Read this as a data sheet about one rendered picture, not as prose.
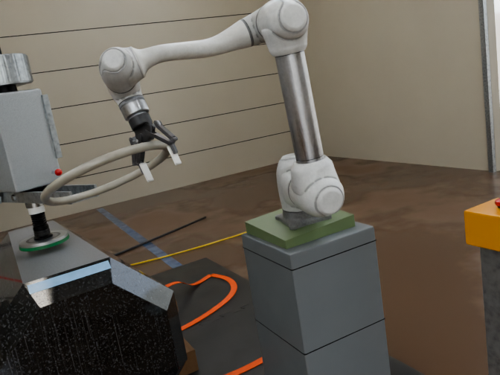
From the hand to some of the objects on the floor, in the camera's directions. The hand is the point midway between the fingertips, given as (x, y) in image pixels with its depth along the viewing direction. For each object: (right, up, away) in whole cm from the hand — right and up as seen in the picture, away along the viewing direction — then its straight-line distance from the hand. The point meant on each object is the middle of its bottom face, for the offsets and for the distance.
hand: (163, 170), depth 170 cm
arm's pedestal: (+64, -101, +53) cm, 131 cm away
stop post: (+101, -114, -41) cm, 158 cm away
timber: (-9, -101, +102) cm, 144 cm away
